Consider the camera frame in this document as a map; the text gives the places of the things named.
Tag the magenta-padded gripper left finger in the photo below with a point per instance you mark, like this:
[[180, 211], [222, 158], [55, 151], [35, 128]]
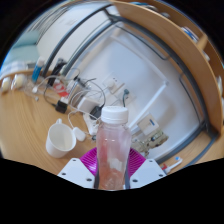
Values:
[[76, 171]]

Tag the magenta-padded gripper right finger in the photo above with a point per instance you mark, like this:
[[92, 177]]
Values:
[[148, 170]]

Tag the clear bottle with white cap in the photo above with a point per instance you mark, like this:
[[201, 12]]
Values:
[[113, 146]]

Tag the wooden tree figurine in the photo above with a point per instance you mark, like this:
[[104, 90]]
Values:
[[151, 141]]

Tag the white cup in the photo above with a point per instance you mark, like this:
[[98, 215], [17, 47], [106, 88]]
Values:
[[60, 141]]

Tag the small white oval case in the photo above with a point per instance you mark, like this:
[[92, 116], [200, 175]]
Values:
[[79, 134]]

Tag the white power strip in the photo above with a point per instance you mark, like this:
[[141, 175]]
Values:
[[90, 124]]

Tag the black plug adapter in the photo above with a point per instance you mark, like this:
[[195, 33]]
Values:
[[96, 112]]

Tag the black charger block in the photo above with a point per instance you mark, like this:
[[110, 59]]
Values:
[[61, 107]]

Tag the white power adapter block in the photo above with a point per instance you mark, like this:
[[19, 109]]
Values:
[[87, 105]]

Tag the red and white packet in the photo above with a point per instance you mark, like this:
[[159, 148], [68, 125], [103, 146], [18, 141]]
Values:
[[60, 88]]

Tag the silver metal container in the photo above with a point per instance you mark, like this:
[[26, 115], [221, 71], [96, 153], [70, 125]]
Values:
[[72, 86]]

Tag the black electric shaver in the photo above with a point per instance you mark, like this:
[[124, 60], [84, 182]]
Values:
[[58, 70]]

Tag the blue tube with white cap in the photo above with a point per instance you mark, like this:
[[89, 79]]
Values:
[[37, 71]]

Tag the teal bedding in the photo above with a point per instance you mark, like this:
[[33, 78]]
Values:
[[20, 50]]

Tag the beige wall box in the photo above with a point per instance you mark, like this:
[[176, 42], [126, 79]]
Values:
[[148, 124]]

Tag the white wall socket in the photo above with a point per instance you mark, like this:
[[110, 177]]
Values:
[[111, 82], [130, 96]]

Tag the grey metal frame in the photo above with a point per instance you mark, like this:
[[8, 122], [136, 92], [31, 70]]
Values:
[[186, 83]]

